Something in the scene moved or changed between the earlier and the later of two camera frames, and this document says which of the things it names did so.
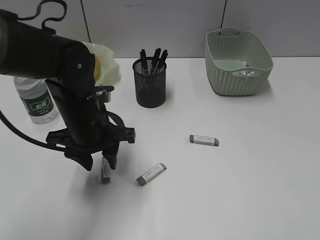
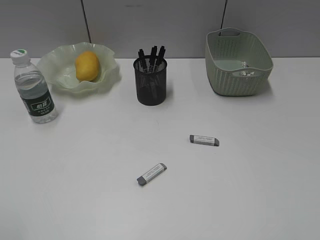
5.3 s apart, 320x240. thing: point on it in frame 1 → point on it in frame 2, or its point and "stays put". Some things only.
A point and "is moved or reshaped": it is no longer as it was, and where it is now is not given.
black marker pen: [155, 60] is moved or reshaped
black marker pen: [144, 62] stays put
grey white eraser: [204, 140] stays put
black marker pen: [163, 65] → [160, 57]
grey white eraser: [150, 175] stays put
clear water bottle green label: [38, 99] stays put
